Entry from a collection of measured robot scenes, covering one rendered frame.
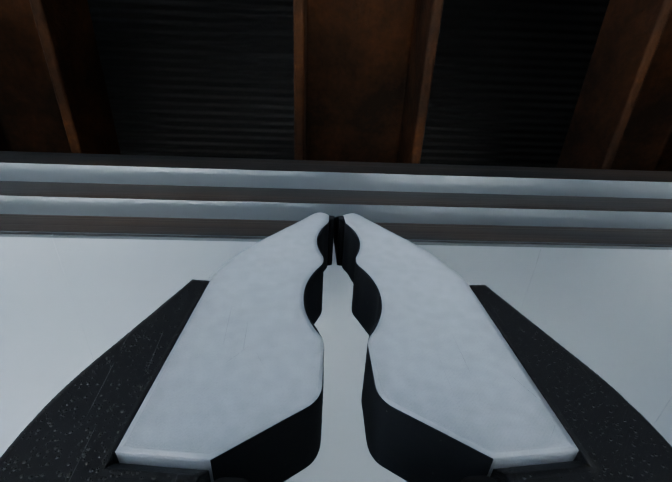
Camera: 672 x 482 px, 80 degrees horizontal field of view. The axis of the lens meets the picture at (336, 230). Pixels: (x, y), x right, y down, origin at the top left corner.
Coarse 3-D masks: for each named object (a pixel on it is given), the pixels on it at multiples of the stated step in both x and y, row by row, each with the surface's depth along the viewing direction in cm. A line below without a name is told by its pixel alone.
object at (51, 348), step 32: (0, 256) 13; (32, 256) 13; (0, 288) 14; (32, 288) 14; (64, 288) 14; (0, 320) 14; (32, 320) 14; (64, 320) 15; (0, 352) 15; (32, 352) 15; (64, 352) 15; (0, 384) 16; (32, 384) 16; (64, 384) 16; (0, 416) 17; (32, 416) 17; (0, 448) 18
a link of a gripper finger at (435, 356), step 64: (384, 256) 10; (384, 320) 8; (448, 320) 8; (384, 384) 6; (448, 384) 6; (512, 384) 6; (384, 448) 7; (448, 448) 6; (512, 448) 6; (576, 448) 6
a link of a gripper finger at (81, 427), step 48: (192, 288) 8; (144, 336) 7; (96, 384) 6; (144, 384) 6; (48, 432) 5; (96, 432) 5; (0, 480) 5; (48, 480) 5; (96, 480) 5; (144, 480) 5; (192, 480) 5
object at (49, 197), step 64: (0, 192) 14; (64, 192) 14; (128, 192) 14; (192, 192) 15; (256, 192) 15; (320, 192) 15; (384, 192) 15; (448, 192) 16; (512, 192) 16; (576, 192) 16; (640, 192) 16
